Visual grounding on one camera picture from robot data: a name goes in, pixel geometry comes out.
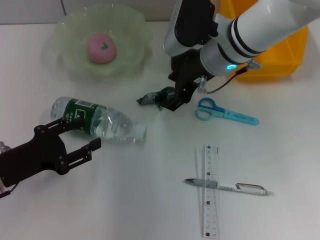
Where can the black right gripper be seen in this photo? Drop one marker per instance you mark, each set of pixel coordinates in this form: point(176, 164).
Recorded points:
point(191, 80)

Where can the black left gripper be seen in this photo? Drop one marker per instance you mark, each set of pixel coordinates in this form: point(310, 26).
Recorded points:
point(37, 155)

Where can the green plastic wrapper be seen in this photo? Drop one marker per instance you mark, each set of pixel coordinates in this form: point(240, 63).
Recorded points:
point(151, 97)

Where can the clear water bottle green label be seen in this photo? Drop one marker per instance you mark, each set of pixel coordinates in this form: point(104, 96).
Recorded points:
point(112, 122)

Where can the pink round ball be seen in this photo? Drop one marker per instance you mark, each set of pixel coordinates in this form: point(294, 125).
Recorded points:
point(100, 50)

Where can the blue scissors with sheath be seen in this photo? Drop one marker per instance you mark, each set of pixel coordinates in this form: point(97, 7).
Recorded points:
point(237, 117)

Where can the translucent green fruit bowl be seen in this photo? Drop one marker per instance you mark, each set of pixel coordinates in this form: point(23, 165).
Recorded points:
point(70, 37)

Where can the white silver ballpoint pen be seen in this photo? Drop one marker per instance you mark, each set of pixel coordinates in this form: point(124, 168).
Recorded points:
point(250, 188)

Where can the transparent plastic ruler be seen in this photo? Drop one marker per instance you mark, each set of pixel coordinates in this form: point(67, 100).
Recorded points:
point(211, 212)

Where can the yellow plastic storage bin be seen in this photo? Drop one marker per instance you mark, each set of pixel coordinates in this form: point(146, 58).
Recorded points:
point(282, 62)

